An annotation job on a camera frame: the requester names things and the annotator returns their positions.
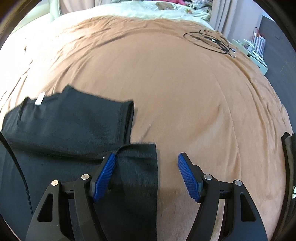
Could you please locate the black cable to gripper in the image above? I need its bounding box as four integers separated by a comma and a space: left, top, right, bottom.
0, 131, 34, 223

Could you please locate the cream bed sheet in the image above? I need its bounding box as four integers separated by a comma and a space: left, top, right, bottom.
58, 1, 211, 23

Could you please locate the brown bed blanket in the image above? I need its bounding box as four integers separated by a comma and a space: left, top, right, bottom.
1, 16, 292, 240

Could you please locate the right pink curtain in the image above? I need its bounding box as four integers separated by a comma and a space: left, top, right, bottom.
210, 0, 263, 41

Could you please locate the white nightstand right of bed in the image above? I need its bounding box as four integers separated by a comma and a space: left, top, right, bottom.
231, 39, 268, 75

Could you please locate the striped gift bag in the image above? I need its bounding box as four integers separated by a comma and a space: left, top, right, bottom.
251, 27, 266, 57

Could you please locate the stack of folded dark clothes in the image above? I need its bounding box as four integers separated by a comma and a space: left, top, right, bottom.
276, 132, 295, 240

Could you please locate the brown teddy bear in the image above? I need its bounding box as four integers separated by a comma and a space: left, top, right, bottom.
156, 1, 175, 11

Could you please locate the black sleeveless shirt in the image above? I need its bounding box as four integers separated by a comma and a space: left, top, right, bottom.
1, 86, 158, 240

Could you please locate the black cable coil on bed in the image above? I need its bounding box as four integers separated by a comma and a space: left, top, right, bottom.
183, 29, 237, 58

